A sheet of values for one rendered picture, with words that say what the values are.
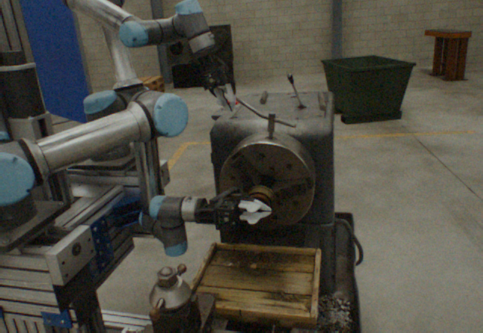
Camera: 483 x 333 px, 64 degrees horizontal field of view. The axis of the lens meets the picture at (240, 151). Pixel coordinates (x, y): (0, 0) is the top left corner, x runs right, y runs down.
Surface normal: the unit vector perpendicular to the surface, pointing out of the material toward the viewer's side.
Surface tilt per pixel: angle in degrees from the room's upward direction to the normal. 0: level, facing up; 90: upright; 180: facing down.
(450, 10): 90
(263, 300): 0
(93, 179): 90
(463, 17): 90
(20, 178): 91
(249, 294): 0
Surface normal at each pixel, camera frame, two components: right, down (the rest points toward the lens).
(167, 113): 0.74, 0.15
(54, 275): -0.25, 0.33
